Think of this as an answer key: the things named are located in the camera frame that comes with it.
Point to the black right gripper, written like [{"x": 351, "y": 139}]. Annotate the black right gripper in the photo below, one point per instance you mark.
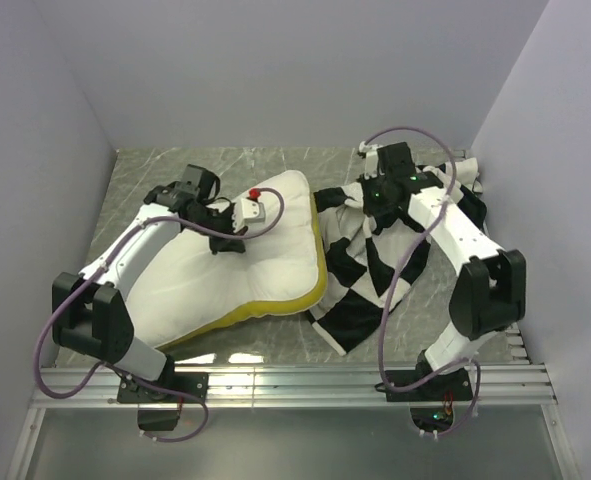
[{"x": 371, "y": 208}]

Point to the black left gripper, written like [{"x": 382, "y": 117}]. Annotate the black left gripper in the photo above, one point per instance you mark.
[{"x": 227, "y": 245}]

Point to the black white checkered pillowcase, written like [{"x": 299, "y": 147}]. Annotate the black white checkered pillowcase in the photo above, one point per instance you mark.
[{"x": 360, "y": 268}]

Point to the white pillow with yellow edge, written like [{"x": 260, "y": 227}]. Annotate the white pillow with yellow edge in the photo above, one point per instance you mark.
[{"x": 186, "y": 291}]

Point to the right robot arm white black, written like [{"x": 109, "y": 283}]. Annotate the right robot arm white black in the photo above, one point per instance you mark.
[{"x": 432, "y": 207}]

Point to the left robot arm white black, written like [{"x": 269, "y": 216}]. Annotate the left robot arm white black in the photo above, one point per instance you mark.
[{"x": 91, "y": 316}]

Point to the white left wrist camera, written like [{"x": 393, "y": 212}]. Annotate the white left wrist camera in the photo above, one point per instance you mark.
[{"x": 248, "y": 209}]

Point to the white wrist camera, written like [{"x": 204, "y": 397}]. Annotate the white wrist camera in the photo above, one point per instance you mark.
[
  {"x": 248, "y": 209},
  {"x": 369, "y": 153}
]

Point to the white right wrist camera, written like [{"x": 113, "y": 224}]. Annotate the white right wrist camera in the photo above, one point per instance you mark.
[{"x": 369, "y": 153}]

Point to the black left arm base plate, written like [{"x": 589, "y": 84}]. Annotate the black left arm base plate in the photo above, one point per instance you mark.
[{"x": 160, "y": 405}]

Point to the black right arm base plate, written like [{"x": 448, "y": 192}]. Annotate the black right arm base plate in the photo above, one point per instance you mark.
[{"x": 440, "y": 405}]

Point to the aluminium front rail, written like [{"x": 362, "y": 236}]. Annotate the aluminium front rail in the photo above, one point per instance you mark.
[{"x": 299, "y": 386}]

